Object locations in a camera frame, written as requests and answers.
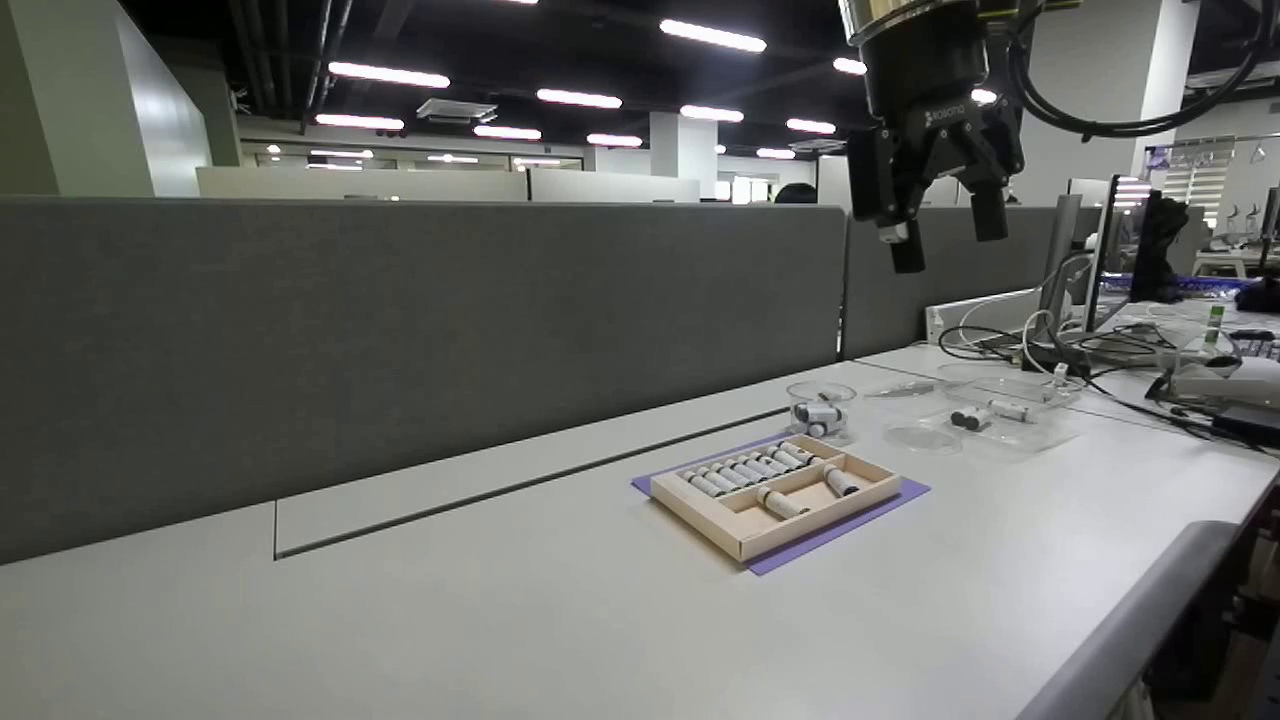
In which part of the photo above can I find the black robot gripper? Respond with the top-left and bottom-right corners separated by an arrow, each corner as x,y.
836,0 -> 1026,274

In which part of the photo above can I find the large clear plastic container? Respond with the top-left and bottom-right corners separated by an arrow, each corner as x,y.
892,373 -> 1083,451

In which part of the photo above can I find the white bottle in container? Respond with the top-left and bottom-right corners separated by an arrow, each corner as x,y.
953,406 -> 992,432

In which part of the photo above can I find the small clear round container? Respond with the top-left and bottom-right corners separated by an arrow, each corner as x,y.
790,380 -> 857,437

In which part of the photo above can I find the white bottle blue band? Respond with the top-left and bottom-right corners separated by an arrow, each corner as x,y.
824,466 -> 862,496

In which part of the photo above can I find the small bottle green label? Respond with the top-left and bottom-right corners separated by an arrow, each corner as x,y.
1204,300 -> 1234,356

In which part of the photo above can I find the wooden compartment tray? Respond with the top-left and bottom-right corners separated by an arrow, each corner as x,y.
643,432 -> 907,567

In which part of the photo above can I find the grey partition panel right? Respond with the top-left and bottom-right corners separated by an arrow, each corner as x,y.
845,209 -> 1102,356

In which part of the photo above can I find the grey partition panel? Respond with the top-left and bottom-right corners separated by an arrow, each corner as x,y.
845,209 -> 1102,356
0,200 -> 845,558

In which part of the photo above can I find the white power strip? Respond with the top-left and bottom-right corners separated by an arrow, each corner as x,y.
924,289 -> 1042,339

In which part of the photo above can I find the black monitor on stand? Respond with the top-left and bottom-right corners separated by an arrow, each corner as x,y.
1130,190 -> 1194,302

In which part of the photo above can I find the row of small white bottles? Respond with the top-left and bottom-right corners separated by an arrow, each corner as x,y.
679,440 -> 813,496

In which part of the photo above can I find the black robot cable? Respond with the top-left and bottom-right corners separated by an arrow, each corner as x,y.
1005,0 -> 1280,145

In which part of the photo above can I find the tangle of white cables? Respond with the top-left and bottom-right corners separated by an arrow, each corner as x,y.
936,252 -> 1204,390

